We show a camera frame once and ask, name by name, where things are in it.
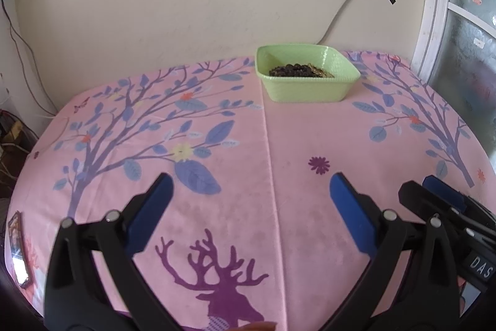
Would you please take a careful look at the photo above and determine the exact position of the black bead bracelet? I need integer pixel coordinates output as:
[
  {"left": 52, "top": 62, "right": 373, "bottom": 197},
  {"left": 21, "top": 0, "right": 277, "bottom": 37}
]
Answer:
[{"left": 268, "top": 62, "right": 311, "bottom": 78}]

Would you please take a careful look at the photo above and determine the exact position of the person's hand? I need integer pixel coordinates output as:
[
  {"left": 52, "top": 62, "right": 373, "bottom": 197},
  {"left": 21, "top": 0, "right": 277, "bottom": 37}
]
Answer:
[{"left": 228, "top": 322, "right": 277, "bottom": 331}]

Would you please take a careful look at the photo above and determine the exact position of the clutter pile at left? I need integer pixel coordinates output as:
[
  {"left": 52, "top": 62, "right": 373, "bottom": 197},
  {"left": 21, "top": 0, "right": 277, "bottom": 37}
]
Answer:
[{"left": 0, "top": 109, "right": 39, "bottom": 198}]

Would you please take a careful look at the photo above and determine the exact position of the pink printed bed sheet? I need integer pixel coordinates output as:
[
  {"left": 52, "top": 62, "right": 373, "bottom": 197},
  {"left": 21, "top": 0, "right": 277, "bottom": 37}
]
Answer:
[{"left": 9, "top": 51, "right": 495, "bottom": 330}]

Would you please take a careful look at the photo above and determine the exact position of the light green plastic basket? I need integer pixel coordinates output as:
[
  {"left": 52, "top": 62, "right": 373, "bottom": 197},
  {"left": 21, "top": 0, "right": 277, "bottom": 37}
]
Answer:
[{"left": 255, "top": 44, "right": 361, "bottom": 103}]

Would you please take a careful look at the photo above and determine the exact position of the white window frame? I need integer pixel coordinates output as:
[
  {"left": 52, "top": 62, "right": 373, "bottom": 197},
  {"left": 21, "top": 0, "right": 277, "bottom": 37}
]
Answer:
[{"left": 410, "top": 0, "right": 496, "bottom": 84}]

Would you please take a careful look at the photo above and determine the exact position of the grey wall cable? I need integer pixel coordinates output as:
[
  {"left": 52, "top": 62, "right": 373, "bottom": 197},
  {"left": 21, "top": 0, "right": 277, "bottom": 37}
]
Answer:
[{"left": 315, "top": 0, "right": 375, "bottom": 45}]

